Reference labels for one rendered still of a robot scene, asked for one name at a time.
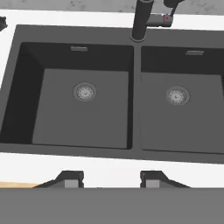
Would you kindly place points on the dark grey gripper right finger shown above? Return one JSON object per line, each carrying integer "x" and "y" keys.
{"x": 151, "y": 176}

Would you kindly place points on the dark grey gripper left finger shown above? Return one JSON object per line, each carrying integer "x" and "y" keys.
{"x": 71, "y": 177}

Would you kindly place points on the dark grey double sink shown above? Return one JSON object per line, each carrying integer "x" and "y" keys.
{"x": 116, "y": 96}

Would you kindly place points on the black sink tap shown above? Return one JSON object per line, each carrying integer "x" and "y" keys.
{"x": 143, "y": 20}

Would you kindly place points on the black object on worktop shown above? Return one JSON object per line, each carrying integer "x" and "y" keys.
{"x": 2, "y": 22}

